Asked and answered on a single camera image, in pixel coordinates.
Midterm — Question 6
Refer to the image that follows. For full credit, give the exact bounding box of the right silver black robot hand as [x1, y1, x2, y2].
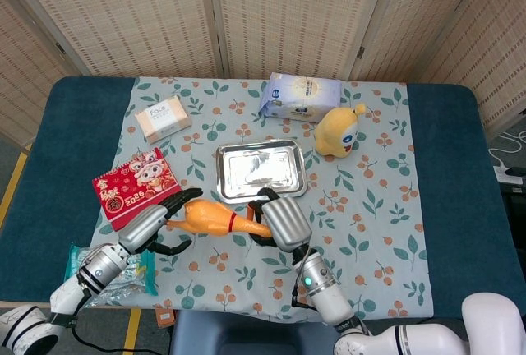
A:
[246, 187, 313, 251]

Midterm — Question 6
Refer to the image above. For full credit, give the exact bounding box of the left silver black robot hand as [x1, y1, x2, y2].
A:
[118, 187, 204, 256]

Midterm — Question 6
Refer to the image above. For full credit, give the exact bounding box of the orange rubber toy chicken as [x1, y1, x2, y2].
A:
[166, 199, 273, 238]

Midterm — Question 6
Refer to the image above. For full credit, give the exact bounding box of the silver metal tray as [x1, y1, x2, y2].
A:
[215, 137, 310, 205]

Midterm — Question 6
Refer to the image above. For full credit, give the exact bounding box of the yellow plush toy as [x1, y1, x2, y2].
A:
[314, 102, 367, 160]

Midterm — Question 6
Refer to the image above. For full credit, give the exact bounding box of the red 2026 desk calendar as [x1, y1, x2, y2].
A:
[91, 147, 184, 233]

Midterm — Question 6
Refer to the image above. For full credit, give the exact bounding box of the teal snack bag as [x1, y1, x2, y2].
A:
[61, 242, 159, 309]

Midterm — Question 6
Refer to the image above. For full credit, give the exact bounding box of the orange tag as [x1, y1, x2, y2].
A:
[155, 307, 176, 327]

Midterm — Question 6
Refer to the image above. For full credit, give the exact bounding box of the floral tablecloth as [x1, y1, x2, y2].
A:
[88, 76, 435, 324]

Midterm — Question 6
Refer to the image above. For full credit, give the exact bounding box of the beige Face tissue box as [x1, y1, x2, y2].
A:
[134, 95, 193, 145]

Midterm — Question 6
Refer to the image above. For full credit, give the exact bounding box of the blue chair seat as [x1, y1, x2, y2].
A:
[168, 309, 347, 355]

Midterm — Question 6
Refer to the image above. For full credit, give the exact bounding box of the blue table mat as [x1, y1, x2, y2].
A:
[0, 75, 526, 323]

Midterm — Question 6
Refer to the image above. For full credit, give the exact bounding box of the blue wet wipes pack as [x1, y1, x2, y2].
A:
[257, 71, 343, 124]

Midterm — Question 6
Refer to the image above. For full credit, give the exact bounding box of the woven folding screen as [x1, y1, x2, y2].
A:
[0, 0, 526, 149]

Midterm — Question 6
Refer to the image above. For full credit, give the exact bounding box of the white power strip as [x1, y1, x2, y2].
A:
[492, 164, 526, 186]

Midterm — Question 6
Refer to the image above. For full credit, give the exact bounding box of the white cable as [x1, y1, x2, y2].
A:
[487, 129, 526, 175]

